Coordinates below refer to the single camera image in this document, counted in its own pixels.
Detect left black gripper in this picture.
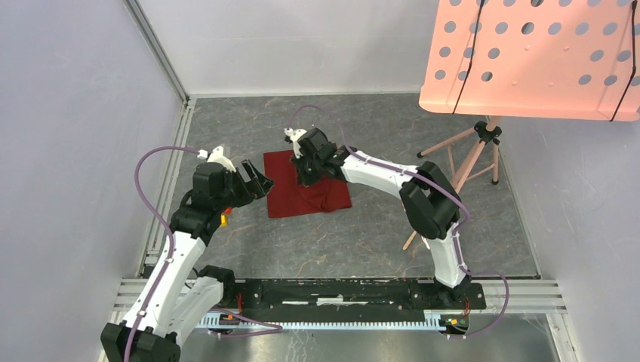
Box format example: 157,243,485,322
214,159,274,213

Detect dark red cloth napkin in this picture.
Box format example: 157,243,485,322
263,150,352,219

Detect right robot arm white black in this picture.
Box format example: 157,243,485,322
285,128,470,308

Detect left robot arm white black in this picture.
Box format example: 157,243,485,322
100,160,274,361

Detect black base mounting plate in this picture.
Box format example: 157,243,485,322
215,278,487,323

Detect pink tripod stand legs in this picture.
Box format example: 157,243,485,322
417,115,503,192

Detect pink perforated stand tray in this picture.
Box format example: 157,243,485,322
419,1,639,121

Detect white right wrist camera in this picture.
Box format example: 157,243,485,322
284,127,307,158

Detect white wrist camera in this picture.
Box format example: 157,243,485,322
197,145,236,172
284,127,307,158

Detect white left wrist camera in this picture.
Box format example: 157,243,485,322
197,145,236,172

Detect wooden handled spoon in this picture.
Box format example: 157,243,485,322
402,231,417,250

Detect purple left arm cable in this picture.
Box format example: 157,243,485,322
122,146,285,362

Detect aluminium frame rail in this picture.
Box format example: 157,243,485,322
123,0,190,103

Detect white slotted cable duct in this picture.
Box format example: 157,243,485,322
195,311,469,333

